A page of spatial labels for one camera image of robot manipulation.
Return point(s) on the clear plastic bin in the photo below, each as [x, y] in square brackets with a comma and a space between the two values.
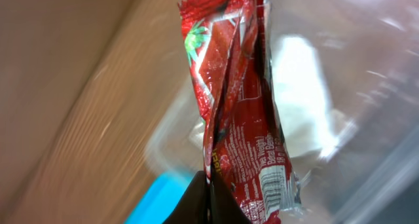
[369, 54]

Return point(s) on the teal plastic tray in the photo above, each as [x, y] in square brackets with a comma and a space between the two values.
[160, 199]

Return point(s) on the red snack wrapper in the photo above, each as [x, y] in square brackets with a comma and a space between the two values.
[228, 50]

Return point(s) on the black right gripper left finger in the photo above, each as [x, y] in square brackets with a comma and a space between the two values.
[192, 208]

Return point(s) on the white napkin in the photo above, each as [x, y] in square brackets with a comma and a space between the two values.
[302, 98]

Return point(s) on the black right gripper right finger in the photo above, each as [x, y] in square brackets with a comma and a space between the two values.
[223, 207]

